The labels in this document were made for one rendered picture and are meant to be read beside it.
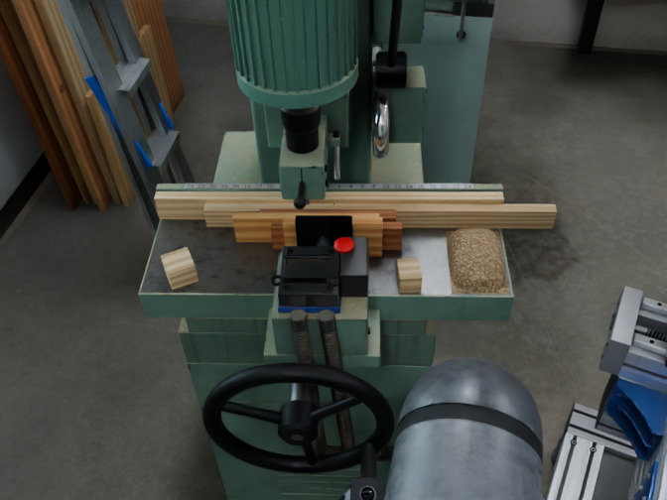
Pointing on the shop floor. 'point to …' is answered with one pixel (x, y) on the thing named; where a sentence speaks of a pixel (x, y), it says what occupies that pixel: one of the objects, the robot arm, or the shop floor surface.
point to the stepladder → (139, 177)
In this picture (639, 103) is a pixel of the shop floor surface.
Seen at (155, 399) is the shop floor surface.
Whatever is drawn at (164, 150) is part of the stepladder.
